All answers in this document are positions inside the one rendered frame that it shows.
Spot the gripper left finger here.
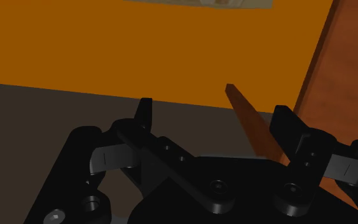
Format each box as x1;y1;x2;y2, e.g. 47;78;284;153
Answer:
23;97;237;224

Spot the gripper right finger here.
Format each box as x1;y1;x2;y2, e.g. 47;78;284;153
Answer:
269;104;358;217

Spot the brown wooden table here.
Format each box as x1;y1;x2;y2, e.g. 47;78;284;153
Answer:
224;0;358;212

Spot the pale flat rectangular object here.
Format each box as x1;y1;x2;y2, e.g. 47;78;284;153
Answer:
123;0;273;10

